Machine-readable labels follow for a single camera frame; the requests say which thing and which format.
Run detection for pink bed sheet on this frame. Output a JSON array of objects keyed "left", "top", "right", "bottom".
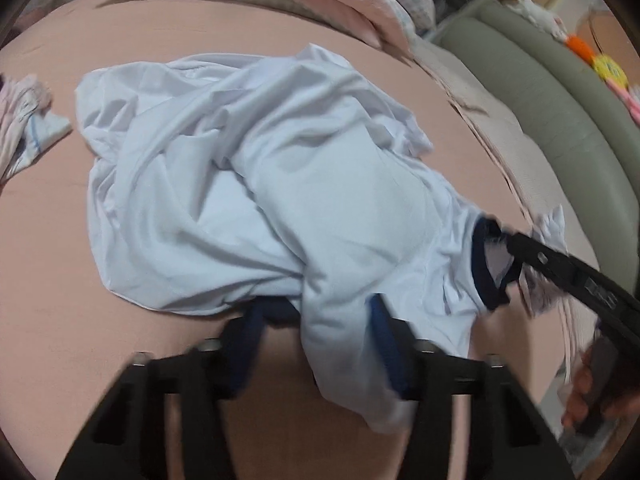
[{"left": 0, "top": 0, "right": 556, "bottom": 480}]

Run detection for yellow plush toy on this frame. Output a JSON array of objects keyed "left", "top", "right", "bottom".
[{"left": 591, "top": 56, "right": 629, "bottom": 87}]

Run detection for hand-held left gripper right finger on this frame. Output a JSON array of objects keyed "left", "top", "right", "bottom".
[{"left": 368, "top": 296, "right": 576, "bottom": 480}]

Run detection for orange carrot toy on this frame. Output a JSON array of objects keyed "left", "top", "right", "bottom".
[{"left": 564, "top": 34, "right": 597, "bottom": 60}]

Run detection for person's right hand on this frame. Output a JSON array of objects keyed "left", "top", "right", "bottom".
[{"left": 560, "top": 347, "right": 640, "bottom": 433}]

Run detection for white t-shirt with navy trim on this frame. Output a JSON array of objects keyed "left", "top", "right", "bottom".
[{"left": 75, "top": 42, "right": 512, "bottom": 436}]

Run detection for small white printed cloth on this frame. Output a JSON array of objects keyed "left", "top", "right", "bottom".
[{"left": 519, "top": 206, "right": 572, "bottom": 317}]

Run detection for white rabbit plush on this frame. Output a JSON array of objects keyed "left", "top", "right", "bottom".
[{"left": 519, "top": 0, "right": 567, "bottom": 37}]

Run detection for pink cartoon print pajamas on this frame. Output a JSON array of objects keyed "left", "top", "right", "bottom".
[{"left": 0, "top": 74, "right": 72, "bottom": 187}]

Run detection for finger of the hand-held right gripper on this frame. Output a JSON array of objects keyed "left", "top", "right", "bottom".
[{"left": 486, "top": 219, "right": 582, "bottom": 287}]

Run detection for grey-green sofa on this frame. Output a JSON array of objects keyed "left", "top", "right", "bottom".
[{"left": 429, "top": 0, "right": 640, "bottom": 283}]

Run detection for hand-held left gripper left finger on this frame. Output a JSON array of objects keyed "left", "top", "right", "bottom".
[{"left": 55, "top": 306, "right": 264, "bottom": 480}]

